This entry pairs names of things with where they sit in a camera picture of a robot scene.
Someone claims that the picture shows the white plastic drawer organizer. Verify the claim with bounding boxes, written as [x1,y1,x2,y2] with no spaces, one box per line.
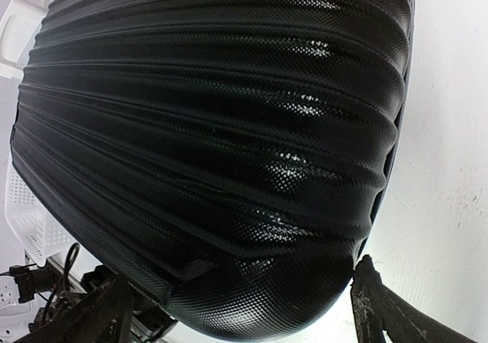
[1,0,53,79]

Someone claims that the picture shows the white perforated plastic basket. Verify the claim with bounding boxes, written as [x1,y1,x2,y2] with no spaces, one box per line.
[5,165,74,266]

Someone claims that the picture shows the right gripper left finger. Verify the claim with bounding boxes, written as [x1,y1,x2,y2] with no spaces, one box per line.
[22,272,169,343]

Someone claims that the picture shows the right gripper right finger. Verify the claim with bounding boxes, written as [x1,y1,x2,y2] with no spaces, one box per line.
[350,255,472,343]

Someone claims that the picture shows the black ribbed hard-shell suitcase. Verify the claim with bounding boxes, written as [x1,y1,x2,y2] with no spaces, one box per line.
[11,0,414,341]

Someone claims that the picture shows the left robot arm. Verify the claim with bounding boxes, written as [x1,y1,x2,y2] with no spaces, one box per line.
[1,242,131,342]

